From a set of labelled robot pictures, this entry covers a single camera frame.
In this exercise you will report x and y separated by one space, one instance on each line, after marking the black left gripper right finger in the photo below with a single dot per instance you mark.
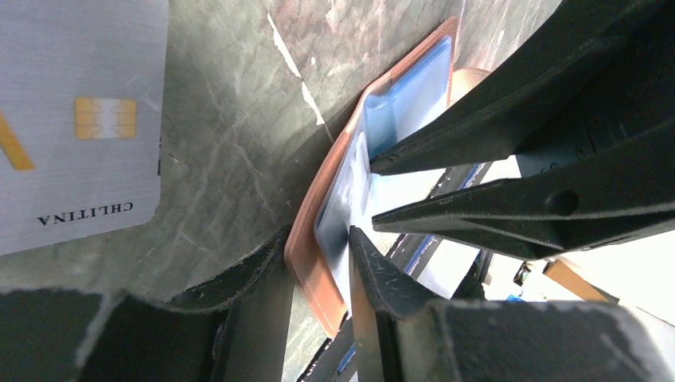
406 332

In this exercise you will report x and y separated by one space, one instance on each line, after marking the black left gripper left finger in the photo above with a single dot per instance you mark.
232 327

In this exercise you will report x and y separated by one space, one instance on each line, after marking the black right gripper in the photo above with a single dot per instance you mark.
622 194

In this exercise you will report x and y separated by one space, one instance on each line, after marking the brown leather card holder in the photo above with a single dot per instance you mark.
344 192

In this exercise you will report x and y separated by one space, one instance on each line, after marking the white silver card stack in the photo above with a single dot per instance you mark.
81 114

